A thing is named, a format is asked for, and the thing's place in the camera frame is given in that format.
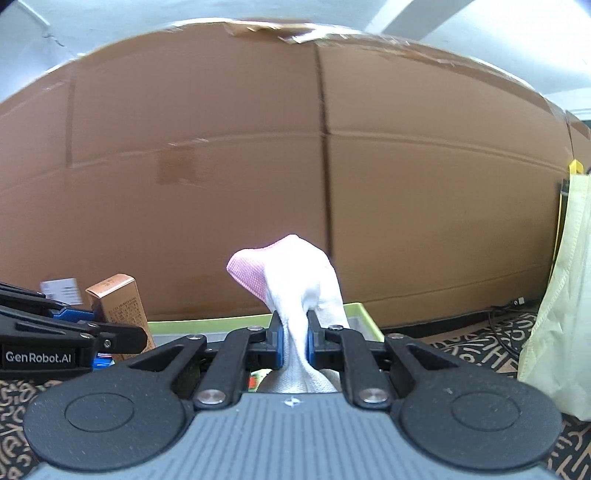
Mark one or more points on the brown gold box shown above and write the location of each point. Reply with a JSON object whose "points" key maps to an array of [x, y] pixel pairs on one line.
{"points": [[120, 304]]}

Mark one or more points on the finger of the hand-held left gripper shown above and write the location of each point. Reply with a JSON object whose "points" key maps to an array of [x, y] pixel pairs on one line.
{"points": [[74, 314], [122, 339]]}

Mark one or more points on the large brown cardboard box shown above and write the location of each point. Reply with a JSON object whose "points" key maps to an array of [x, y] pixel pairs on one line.
{"points": [[415, 184]]}

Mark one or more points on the pale yellow bag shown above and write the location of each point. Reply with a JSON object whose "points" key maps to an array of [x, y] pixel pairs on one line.
{"points": [[563, 323]]}

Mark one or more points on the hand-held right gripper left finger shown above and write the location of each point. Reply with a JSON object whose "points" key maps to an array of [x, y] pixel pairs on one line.
{"points": [[278, 346]]}

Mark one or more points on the white shipping label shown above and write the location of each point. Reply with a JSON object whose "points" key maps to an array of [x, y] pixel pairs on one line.
{"points": [[62, 290]]}

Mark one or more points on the white glove with pink cuff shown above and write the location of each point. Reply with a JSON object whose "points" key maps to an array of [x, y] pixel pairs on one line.
{"points": [[300, 277]]}

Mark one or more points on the black letter-patterned mat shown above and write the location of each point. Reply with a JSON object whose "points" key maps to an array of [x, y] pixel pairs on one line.
{"points": [[480, 353]]}

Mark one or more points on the light green box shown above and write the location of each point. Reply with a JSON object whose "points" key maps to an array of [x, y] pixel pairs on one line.
{"points": [[194, 328]]}

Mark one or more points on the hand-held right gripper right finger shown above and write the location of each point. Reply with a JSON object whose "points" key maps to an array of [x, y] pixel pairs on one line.
{"points": [[311, 346]]}

